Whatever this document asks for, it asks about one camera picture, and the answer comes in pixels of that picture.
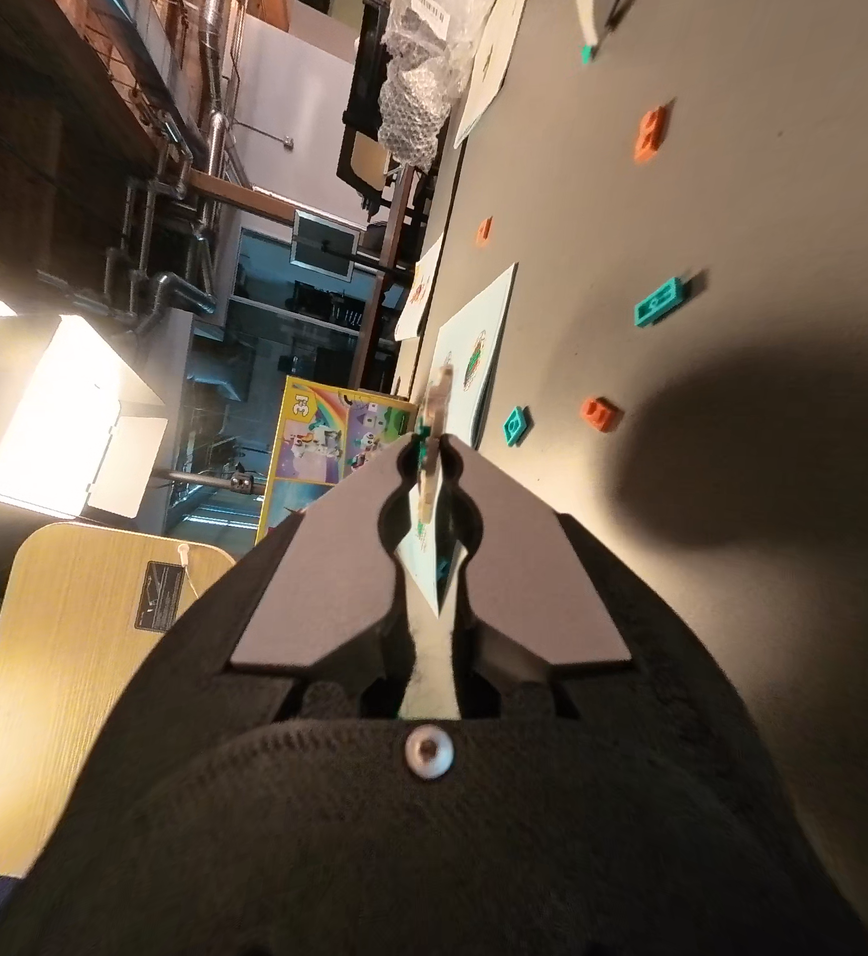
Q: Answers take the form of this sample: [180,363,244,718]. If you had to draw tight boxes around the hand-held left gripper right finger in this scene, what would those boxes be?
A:
[438,435,633,701]

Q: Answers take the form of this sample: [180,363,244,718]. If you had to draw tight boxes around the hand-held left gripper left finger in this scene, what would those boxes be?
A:
[228,435,422,701]

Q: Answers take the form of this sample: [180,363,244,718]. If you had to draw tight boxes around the round cream lego plate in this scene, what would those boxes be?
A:
[413,364,456,524]

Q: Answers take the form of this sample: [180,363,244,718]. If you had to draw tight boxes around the orange lego brick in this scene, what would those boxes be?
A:
[632,105,670,165]
[579,396,624,433]

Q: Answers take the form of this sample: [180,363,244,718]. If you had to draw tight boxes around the colourful lego set box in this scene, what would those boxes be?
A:
[255,375,422,548]

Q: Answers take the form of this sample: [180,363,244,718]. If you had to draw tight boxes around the large white paper sheet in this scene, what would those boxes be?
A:
[452,0,528,148]

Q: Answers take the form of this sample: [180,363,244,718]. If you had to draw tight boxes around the clear bubble wrap bag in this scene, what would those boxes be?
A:
[376,0,496,169]

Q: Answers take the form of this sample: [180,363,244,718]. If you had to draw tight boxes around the wooden-top white tilting stand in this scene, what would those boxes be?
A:
[0,521,239,881]

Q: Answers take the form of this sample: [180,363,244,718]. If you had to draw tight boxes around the light blue instruction booklet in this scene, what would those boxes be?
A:
[397,263,519,619]

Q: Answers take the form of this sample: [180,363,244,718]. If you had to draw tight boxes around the small printed paper sheet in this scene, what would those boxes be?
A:
[394,232,446,342]

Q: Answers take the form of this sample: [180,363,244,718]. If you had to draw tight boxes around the bright white light panel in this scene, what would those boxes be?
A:
[0,295,170,521]

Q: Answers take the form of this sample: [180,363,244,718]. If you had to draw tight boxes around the grey framed screen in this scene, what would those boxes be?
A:
[291,209,362,283]

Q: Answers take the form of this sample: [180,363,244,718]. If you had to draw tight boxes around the black frame chair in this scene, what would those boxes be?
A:
[335,0,424,219]

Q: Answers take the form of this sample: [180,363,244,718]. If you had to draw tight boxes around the silver ventilation duct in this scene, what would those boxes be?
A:
[106,246,218,333]
[195,0,250,197]

